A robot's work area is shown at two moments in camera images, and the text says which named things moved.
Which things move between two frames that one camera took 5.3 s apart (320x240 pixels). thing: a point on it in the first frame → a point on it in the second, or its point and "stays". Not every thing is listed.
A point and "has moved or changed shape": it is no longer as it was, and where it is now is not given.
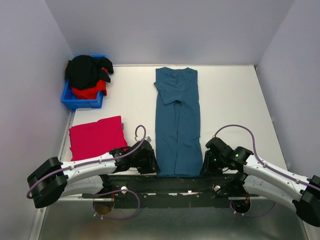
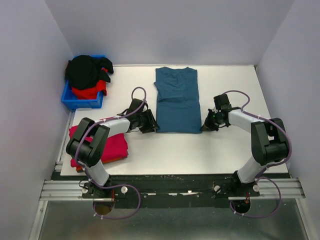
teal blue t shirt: [178, 149] has moved or changed shape
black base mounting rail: [173, 191] stays
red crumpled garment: [91, 93] stays
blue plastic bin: [67, 98] stays
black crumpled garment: [83, 72] stays
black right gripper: [207, 168] → [207, 126]
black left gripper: [152, 166] → [152, 123]
